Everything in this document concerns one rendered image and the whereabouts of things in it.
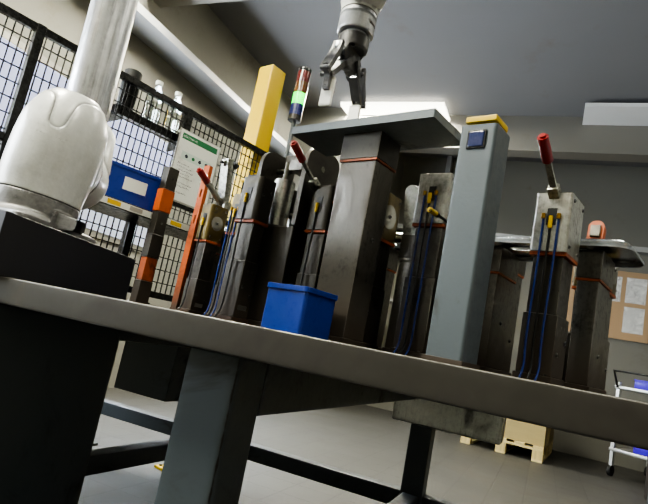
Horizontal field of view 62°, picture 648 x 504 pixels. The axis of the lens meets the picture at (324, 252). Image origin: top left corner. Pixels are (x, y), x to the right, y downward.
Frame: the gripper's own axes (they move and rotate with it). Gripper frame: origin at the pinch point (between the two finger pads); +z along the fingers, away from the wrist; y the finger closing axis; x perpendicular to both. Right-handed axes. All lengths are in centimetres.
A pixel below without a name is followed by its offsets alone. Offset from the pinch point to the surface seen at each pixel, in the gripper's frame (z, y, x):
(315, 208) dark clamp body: 20.3, 9.3, 7.0
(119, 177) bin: 11, 17, 93
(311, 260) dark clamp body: 33.3, 11.1, 6.2
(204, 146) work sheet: -20, 63, 104
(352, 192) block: 20.7, -5.5, -10.5
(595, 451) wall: 112, 609, -42
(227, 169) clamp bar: 4, 26, 53
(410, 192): 13.2, 15.6, -14.7
